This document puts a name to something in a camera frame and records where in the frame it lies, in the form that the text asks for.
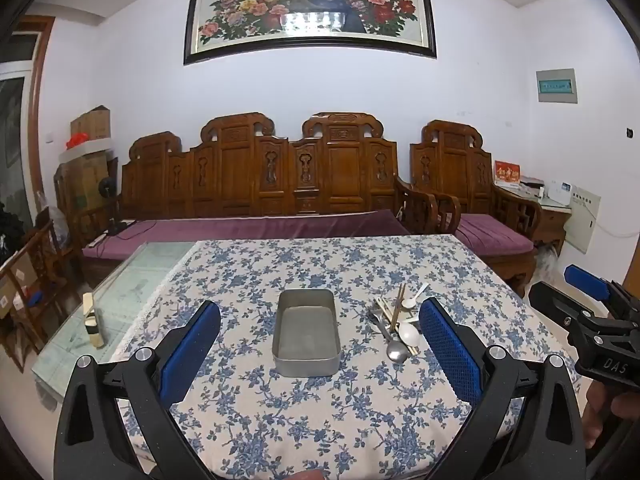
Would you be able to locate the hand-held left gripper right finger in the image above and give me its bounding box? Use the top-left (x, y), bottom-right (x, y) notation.
top-left (419, 297), bottom-right (586, 480)

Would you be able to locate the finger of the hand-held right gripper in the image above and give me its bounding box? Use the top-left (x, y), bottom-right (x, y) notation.
top-left (529, 281), bottom-right (610, 342)
top-left (564, 264), bottom-right (640, 322)

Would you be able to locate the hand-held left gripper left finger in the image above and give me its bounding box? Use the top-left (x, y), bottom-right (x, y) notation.
top-left (54, 300), bottom-right (222, 480)

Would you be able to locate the large white plastic spoon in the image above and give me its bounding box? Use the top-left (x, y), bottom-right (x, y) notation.
top-left (397, 321), bottom-right (421, 349)

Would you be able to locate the metal spoon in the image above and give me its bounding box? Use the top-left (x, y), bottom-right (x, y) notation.
top-left (372, 312), bottom-right (411, 364)

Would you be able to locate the small white plastic spoon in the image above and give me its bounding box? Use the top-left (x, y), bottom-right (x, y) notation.
top-left (401, 282), bottom-right (431, 310)

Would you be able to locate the light bamboo chopstick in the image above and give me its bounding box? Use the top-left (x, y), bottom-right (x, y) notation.
top-left (375, 300), bottom-right (420, 355)
top-left (377, 298), bottom-right (422, 352)

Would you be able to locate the metal fork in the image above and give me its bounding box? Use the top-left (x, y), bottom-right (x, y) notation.
top-left (369, 306), bottom-right (391, 341)

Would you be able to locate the rectangular metal tray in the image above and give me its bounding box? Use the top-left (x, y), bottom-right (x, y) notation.
top-left (271, 288), bottom-right (342, 377)

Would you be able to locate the person's right hand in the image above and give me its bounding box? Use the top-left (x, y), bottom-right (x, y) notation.
top-left (583, 385), bottom-right (640, 453)

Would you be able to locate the small side cabinet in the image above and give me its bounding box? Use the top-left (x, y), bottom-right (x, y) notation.
top-left (535, 195), bottom-right (573, 257)

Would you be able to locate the blue floral tablecloth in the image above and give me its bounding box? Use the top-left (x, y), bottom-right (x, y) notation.
top-left (102, 234), bottom-right (583, 480)

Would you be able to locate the white desktop device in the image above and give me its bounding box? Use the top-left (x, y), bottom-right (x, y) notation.
top-left (547, 180), bottom-right (574, 207)

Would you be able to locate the square purple seat cushion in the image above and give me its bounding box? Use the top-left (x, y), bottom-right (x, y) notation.
top-left (455, 214), bottom-right (536, 256)

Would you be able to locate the wooden block with black band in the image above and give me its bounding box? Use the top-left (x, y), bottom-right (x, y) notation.
top-left (82, 292), bottom-right (107, 350)

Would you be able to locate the long purple seat cushion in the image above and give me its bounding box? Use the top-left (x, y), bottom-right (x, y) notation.
top-left (82, 210), bottom-right (411, 262)

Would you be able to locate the red printed box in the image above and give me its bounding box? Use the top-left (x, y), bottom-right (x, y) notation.
top-left (494, 161), bottom-right (522, 187)

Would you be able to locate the wooden chair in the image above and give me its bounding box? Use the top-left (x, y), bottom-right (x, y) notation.
top-left (0, 220), bottom-right (67, 372)

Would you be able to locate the carved wooden sofa bench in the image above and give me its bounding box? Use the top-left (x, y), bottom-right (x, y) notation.
top-left (80, 112), bottom-right (416, 286)

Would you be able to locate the black standing fan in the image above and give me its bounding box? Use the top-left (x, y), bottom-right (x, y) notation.
top-left (97, 177), bottom-right (127, 236)

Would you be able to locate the carved wooden armchair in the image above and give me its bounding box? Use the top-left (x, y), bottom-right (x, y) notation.
top-left (395, 120), bottom-right (543, 298)

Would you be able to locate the open cardboard box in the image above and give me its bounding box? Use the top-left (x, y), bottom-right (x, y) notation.
top-left (0, 250), bottom-right (42, 313)

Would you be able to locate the large cardboard box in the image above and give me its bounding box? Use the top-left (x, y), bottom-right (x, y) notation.
top-left (55, 152), bottom-right (119, 211)

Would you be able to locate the small cardboard box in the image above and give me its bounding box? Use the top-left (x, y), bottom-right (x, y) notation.
top-left (70, 106), bottom-right (112, 141)

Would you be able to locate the framed peacock flower painting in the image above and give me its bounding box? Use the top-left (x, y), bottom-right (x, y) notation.
top-left (183, 0), bottom-right (437, 67)

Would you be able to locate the wall electrical box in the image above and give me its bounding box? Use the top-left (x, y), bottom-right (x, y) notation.
top-left (536, 69), bottom-right (577, 104)

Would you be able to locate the wooden door frame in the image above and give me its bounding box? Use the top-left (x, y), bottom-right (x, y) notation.
top-left (27, 16), bottom-right (56, 211)

